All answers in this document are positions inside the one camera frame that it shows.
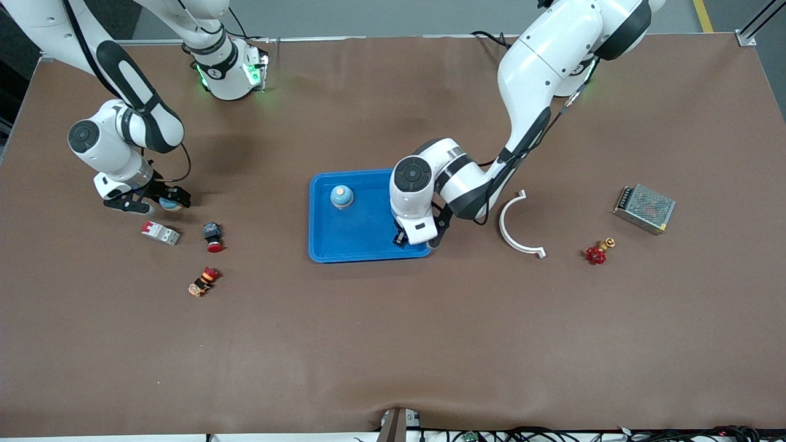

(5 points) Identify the blue plastic tray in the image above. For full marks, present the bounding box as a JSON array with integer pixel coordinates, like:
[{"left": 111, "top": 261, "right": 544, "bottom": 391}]
[{"left": 308, "top": 168, "right": 434, "bottom": 264}]

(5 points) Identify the white red circuit breaker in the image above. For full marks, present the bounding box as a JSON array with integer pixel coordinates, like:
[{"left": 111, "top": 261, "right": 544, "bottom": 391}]
[{"left": 141, "top": 221, "right": 181, "bottom": 246}]

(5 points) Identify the black red push button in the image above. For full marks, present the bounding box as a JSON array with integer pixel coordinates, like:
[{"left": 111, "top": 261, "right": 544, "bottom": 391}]
[{"left": 203, "top": 222, "right": 225, "bottom": 254}]

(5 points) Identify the orange red push button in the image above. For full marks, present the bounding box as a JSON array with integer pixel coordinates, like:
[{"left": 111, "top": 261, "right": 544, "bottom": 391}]
[{"left": 188, "top": 266, "right": 220, "bottom": 298}]

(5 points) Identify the brown table mat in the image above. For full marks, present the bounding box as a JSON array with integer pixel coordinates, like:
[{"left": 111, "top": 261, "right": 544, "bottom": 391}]
[{"left": 0, "top": 34, "right": 786, "bottom": 436}]

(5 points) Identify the brass valve red handwheel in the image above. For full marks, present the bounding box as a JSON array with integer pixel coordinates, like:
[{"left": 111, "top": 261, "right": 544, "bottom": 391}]
[{"left": 585, "top": 237, "right": 617, "bottom": 266}]

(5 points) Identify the metal mesh power supply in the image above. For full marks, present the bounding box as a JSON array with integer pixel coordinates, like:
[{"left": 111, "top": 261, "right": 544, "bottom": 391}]
[{"left": 613, "top": 184, "right": 676, "bottom": 236}]

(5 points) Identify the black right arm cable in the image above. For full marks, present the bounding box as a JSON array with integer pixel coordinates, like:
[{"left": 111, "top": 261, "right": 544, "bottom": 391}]
[{"left": 61, "top": 0, "right": 192, "bottom": 185}]

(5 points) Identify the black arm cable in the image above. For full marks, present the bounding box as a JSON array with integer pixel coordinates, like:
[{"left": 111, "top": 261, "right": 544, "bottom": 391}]
[
  {"left": 61, "top": 0, "right": 192, "bottom": 185},
  {"left": 479, "top": 58, "right": 599, "bottom": 215}
]

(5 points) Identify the white half-ring pipe clamp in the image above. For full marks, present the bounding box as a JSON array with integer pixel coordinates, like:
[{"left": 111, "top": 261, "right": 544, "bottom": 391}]
[{"left": 499, "top": 190, "right": 547, "bottom": 260}]

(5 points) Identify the black right base cable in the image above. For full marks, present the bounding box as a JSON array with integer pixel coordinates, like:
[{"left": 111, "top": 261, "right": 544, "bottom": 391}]
[{"left": 228, "top": 5, "right": 271, "bottom": 44}]

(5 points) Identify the black base cable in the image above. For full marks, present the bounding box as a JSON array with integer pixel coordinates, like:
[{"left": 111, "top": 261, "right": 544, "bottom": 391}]
[
  {"left": 470, "top": 29, "right": 513, "bottom": 51},
  {"left": 228, "top": 5, "right": 271, "bottom": 44}
]

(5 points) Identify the metal table clamp bracket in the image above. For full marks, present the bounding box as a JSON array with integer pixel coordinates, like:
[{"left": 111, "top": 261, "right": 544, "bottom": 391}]
[{"left": 376, "top": 408, "right": 422, "bottom": 442}]

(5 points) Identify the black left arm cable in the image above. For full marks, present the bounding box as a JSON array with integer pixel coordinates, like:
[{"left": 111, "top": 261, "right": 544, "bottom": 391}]
[{"left": 479, "top": 58, "right": 599, "bottom": 215}]

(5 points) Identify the silver table edge rail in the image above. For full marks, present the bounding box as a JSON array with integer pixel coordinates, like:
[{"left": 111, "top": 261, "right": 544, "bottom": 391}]
[{"left": 117, "top": 35, "right": 523, "bottom": 45}]

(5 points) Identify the black left base cable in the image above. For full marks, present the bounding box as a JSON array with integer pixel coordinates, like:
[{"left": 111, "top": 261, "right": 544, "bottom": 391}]
[{"left": 470, "top": 29, "right": 513, "bottom": 51}]

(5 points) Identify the black floor cable bundle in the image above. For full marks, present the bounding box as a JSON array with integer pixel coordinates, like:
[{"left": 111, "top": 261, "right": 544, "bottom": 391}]
[{"left": 418, "top": 425, "right": 786, "bottom": 442}]

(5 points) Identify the aluminium frame bar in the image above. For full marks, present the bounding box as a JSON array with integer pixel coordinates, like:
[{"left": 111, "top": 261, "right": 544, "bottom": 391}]
[{"left": 740, "top": 0, "right": 786, "bottom": 37}]

